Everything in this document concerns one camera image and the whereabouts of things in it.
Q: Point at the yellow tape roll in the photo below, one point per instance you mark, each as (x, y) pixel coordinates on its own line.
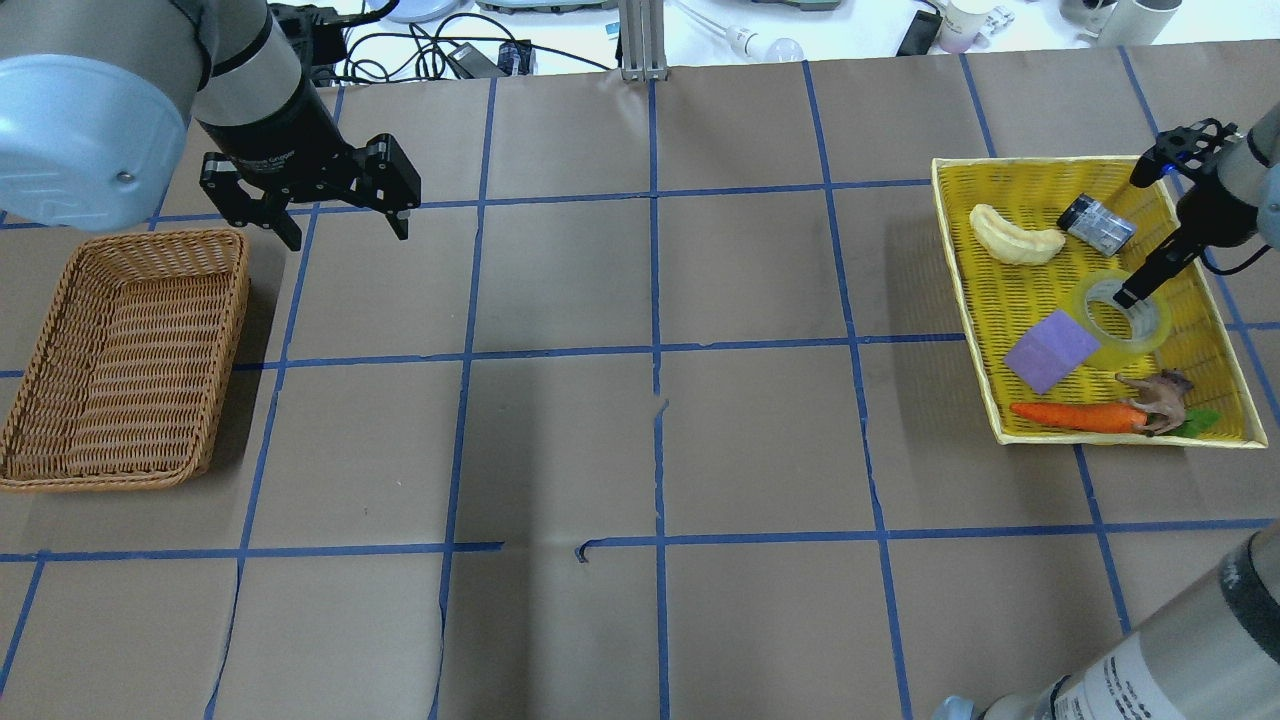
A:
(1148, 323)

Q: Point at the black power adapter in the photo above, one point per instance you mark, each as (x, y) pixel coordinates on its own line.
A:
(921, 33)

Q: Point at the aluminium frame post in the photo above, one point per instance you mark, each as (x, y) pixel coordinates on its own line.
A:
(642, 41)

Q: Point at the pale banana toy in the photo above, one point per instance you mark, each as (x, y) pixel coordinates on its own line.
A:
(1011, 244)

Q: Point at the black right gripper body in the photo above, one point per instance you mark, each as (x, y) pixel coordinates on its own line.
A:
(1205, 216)

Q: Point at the brown wicker basket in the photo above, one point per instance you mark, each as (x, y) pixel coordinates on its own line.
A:
(129, 375)

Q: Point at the purple foam cube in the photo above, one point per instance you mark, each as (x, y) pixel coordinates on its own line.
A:
(1050, 351)

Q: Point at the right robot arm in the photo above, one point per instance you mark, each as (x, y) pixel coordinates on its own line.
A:
(1211, 653)

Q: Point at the orange carrot toy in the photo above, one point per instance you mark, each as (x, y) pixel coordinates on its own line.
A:
(1110, 418)

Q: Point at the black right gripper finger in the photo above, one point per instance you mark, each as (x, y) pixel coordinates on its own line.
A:
(1162, 263)

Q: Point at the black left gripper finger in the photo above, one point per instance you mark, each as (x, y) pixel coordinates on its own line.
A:
(397, 212)
(273, 216)

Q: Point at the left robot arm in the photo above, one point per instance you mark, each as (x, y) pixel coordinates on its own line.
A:
(97, 98)

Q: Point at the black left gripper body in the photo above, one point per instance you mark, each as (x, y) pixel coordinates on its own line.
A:
(272, 130)

